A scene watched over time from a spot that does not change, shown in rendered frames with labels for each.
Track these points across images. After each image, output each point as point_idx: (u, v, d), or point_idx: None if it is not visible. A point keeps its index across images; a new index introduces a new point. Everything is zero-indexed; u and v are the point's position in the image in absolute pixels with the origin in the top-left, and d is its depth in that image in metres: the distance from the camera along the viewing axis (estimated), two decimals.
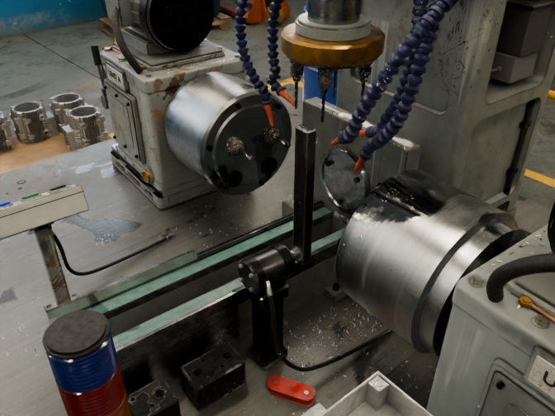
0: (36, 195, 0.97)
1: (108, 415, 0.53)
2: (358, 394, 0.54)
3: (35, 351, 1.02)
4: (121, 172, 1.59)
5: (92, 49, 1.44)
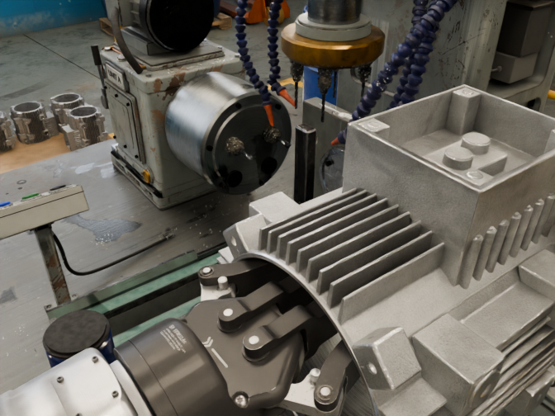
0: (36, 195, 0.97)
1: None
2: (438, 105, 0.39)
3: (35, 351, 1.02)
4: (121, 172, 1.59)
5: (92, 49, 1.44)
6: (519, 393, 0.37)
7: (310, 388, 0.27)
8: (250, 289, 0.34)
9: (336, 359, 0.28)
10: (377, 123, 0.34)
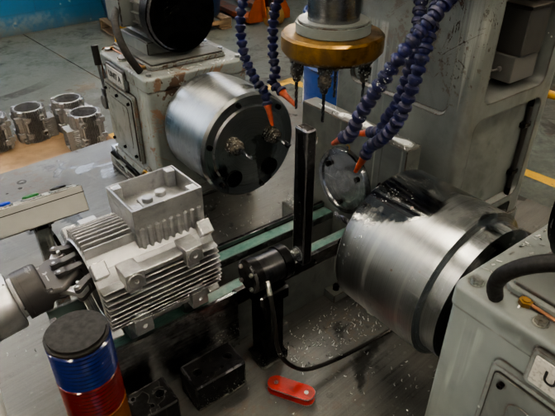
0: (36, 195, 0.97)
1: (108, 415, 0.53)
2: (156, 175, 0.90)
3: (35, 351, 1.02)
4: (121, 172, 1.59)
5: (92, 49, 1.44)
6: (189, 295, 0.88)
7: (76, 287, 0.78)
8: None
9: (86, 277, 0.79)
10: (116, 186, 0.85)
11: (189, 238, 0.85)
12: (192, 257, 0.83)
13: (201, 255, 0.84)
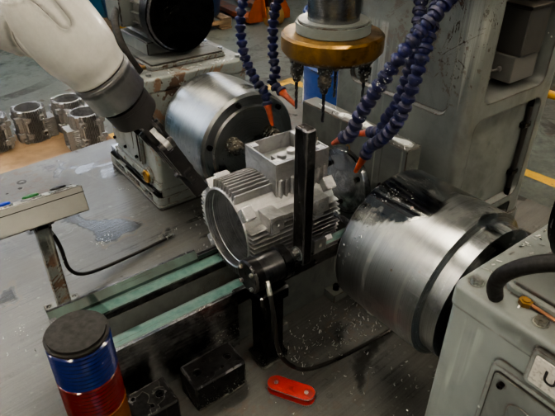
0: (36, 195, 0.97)
1: (108, 415, 0.53)
2: (284, 136, 1.03)
3: (35, 351, 1.02)
4: (121, 172, 1.59)
5: None
6: (311, 242, 1.01)
7: (164, 139, 0.83)
8: None
9: (174, 143, 0.85)
10: (254, 144, 0.98)
11: (316, 191, 0.98)
12: (320, 207, 0.96)
13: (327, 206, 0.97)
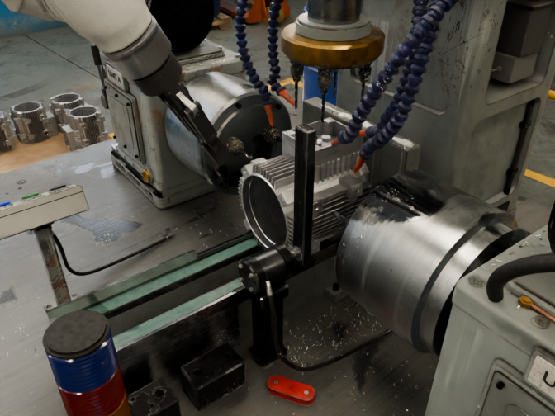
0: (36, 195, 0.97)
1: (108, 415, 0.53)
2: (318, 125, 1.07)
3: (35, 351, 1.02)
4: (121, 172, 1.59)
5: (92, 49, 1.44)
6: (345, 226, 1.05)
7: (191, 103, 0.83)
8: None
9: (200, 108, 0.85)
10: (291, 131, 1.03)
11: (351, 177, 1.02)
12: (355, 191, 1.00)
13: (361, 191, 1.01)
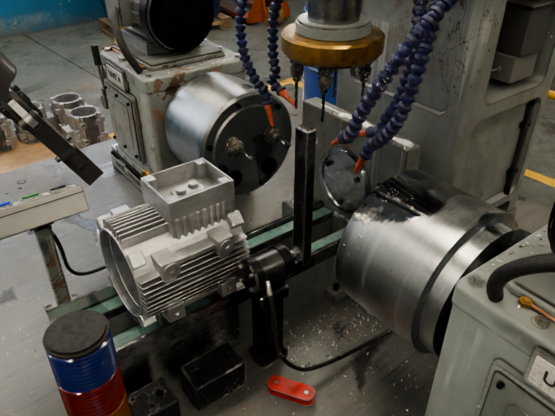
0: (36, 195, 0.97)
1: (108, 415, 0.53)
2: (188, 167, 0.93)
3: (35, 351, 1.02)
4: (121, 172, 1.59)
5: (92, 49, 1.44)
6: (219, 285, 0.91)
7: (28, 114, 0.69)
8: None
9: (43, 119, 0.71)
10: (151, 177, 0.88)
11: (220, 230, 0.88)
12: (224, 248, 0.86)
13: (232, 246, 0.87)
